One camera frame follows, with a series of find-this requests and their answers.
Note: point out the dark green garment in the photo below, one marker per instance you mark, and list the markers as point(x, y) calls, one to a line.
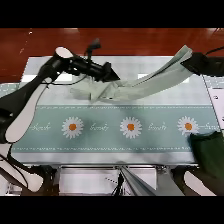
point(210, 155)

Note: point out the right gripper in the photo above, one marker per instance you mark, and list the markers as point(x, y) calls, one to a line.
point(197, 63)

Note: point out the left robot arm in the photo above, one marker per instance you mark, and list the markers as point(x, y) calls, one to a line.
point(27, 90)

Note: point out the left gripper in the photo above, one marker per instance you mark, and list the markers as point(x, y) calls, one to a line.
point(109, 72)

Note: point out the pale green garment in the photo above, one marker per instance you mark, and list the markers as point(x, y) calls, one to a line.
point(146, 86)

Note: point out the silver frame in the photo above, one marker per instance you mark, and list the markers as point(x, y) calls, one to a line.
point(144, 187)

